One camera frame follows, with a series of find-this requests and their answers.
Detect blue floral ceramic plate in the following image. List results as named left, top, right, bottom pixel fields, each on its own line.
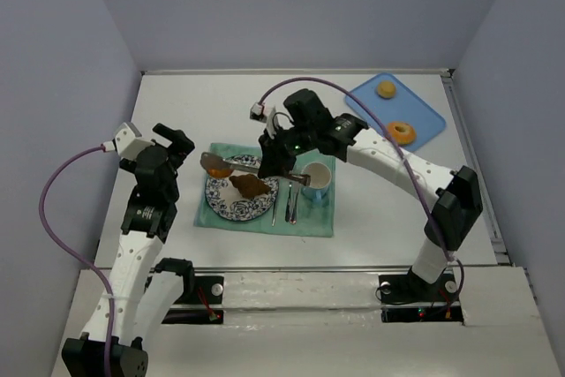
left=204, top=155, right=279, bottom=222

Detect silver metal tongs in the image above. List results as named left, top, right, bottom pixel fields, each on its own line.
left=200, top=152, right=310, bottom=186

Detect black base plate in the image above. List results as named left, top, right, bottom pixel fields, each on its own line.
left=375, top=273, right=463, bottom=323
left=162, top=275, right=224, bottom=325

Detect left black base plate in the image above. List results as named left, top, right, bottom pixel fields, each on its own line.
left=162, top=275, right=224, bottom=325

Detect silver fork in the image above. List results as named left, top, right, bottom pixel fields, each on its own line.
left=285, top=182, right=293, bottom=222

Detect silver knife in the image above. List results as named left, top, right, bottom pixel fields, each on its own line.
left=290, top=185, right=300, bottom=224

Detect glazed ring doughnut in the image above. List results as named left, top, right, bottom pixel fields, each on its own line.
left=387, top=121, right=417, bottom=146

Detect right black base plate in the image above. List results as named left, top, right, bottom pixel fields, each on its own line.
left=375, top=273, right=463, bottom=323

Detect light blue plastic tray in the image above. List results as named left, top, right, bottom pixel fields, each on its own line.
left=350, top=72, right=446, bottom=152

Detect orange bread wedge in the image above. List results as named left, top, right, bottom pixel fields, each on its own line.
left=207, top=168, right=233, bottom=179

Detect green cloth placemat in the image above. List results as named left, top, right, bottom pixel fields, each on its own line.
left=194, top=142, right=336, bottom=239

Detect round yellow bun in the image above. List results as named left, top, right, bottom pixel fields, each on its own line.
left=376, top=80, right=396, bottom=99

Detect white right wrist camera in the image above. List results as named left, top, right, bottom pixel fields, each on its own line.
left=250, top=102, right=280, bottom=139

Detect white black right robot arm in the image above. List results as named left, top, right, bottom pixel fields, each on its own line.
left=250, top=89, right=483, bottom=284

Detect light blue mug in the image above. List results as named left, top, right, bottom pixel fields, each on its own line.
left=302, top=162, right=332, bottom=204

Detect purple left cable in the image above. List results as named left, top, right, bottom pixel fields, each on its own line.
left=38, top=142, right=117, bottom=377

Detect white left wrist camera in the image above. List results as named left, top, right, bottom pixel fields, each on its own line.
left=113, top=122, right=154, bottom=161

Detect dark brown croissant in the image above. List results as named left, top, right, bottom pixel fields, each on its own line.
left=229, top=174, right=271, bottom=199

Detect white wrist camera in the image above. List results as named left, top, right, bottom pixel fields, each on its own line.
left=113, top=122, right=154, bottom=161
left=250, top=102, right=280, bottom=139

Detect aluminium table rail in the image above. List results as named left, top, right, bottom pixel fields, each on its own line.
left=194, top=263, right=515, bottom=274

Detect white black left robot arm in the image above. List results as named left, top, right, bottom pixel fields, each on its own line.
left=62, top=123, right=195, bottom=376

